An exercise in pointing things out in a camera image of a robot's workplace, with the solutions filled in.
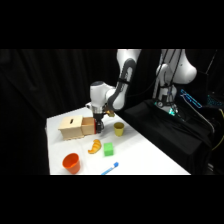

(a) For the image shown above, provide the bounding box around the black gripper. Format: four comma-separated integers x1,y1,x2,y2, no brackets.
92,111,106,135

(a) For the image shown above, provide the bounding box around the blue lit frame device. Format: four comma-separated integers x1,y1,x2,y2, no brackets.
180,88,204,110

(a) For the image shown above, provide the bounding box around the yellow cup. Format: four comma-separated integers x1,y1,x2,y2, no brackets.
113,121,126,137

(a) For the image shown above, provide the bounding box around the blue and white marker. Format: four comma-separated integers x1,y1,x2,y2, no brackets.
100,161,120,176

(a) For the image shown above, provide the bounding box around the toy croissant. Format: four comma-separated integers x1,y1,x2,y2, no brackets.
87,138,102,155

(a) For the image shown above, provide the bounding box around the black covered robot stand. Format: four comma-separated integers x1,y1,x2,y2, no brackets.
120,98,215,176

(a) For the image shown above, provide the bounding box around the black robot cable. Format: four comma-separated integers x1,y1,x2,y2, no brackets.
159,49,184,101

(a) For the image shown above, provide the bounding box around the green block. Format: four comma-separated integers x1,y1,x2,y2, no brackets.
102,142,115,157

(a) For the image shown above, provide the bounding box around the wooden drawer with red front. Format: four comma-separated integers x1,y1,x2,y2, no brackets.
80,116,98,137

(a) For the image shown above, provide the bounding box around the black curtain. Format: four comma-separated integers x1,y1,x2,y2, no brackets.
0,49,224,176

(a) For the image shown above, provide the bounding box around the wooden box with slot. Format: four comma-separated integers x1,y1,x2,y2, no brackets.
58,115,85,142

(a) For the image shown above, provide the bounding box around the orange cup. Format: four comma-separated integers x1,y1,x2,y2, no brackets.
61,152,81,175

